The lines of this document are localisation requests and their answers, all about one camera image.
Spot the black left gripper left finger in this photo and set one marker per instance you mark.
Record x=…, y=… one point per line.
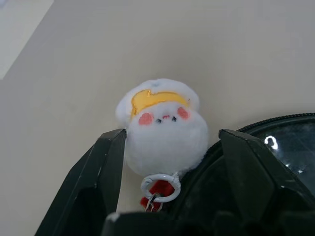
x=93, y=177

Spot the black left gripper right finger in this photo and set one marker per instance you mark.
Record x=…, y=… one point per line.
x=251, y=172

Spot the black paddle case clear window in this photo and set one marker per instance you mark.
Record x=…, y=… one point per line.
x=204, y=177

